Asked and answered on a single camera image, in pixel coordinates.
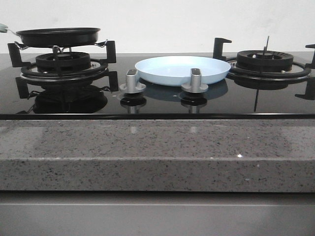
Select black left gas burner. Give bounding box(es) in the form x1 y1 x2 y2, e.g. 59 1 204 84
35 52 91 71

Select black frying pan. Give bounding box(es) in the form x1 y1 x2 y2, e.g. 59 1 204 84
0 23 101 47

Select black pot grate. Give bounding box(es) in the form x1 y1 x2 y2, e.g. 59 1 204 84
213 37 315 81
8 41 116 83

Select black left pot grate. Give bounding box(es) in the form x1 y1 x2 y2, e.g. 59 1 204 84
8 41 116 83

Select metal wire pan support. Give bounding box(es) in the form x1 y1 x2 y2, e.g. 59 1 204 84
13 39 109 52

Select silver stove knob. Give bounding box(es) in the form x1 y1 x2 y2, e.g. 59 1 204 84
119 69 146 94
181 68 208 93

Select silver left stove knob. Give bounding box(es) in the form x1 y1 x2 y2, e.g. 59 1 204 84
119 69 146 94

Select black right pot grate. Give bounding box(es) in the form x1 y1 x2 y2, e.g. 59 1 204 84
213 37 315 81

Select silver right stove knob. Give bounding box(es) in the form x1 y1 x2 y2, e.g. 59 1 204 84
181 68 208 93

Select black right gas burner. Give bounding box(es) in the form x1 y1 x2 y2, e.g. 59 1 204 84
236 50 294 72

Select light blue plate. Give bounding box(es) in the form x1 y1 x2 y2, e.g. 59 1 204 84
135 56 231 87

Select black gas burner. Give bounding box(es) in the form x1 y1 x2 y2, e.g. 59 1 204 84
236 50 294 72
35 52 91 71

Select grey cabinet front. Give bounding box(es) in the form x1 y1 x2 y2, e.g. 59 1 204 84
0 192 315 236

